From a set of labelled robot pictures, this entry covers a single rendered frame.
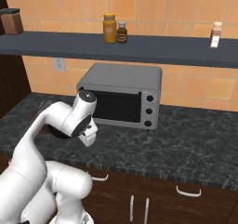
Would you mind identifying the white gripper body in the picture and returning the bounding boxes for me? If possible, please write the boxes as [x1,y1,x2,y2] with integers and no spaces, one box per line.
[77,122,99,148]

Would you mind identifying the dark wood cabinet door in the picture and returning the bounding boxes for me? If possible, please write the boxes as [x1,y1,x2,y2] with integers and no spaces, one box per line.
[139,191,231,224]
[81,184,140,224]

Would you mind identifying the black toaster oven door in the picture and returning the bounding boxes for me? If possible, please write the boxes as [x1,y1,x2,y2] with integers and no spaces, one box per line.
[91,89,143,125]

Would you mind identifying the dark wood drawer front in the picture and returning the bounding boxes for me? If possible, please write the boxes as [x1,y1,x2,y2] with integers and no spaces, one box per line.
[85,167,153,194]
[151,178,238,207]

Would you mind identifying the silver toaster oven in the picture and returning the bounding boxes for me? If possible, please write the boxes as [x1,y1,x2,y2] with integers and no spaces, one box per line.
[75,62,164,132]

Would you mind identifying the small dark brown bottle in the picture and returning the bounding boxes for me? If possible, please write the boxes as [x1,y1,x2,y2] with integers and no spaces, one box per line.
[116,20,128,45]

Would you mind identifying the yellow jar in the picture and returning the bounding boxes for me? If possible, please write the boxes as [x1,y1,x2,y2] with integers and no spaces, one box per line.
[102,13,117,45]

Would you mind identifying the brown canister with black lid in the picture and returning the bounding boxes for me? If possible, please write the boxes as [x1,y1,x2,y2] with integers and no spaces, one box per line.
[0,7,24,36]

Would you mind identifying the white and brown spice bottle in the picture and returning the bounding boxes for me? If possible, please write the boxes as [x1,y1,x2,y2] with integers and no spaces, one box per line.
[209,21,223,48]

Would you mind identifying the white drawer handle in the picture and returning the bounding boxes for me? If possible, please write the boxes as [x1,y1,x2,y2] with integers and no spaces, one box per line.
[87,172,110,182]
[176,185,203,198]

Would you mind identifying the white wall outlet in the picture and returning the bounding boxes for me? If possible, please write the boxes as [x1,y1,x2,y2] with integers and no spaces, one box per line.
[53,58,66,72]

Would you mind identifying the white cabinet door handle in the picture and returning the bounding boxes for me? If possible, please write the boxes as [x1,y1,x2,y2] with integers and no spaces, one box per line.
[128,194,135,222]
[143,197,150,224]

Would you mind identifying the dark grey wall shelf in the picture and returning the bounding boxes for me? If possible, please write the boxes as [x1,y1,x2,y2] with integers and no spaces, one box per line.
[0,31,238,70]

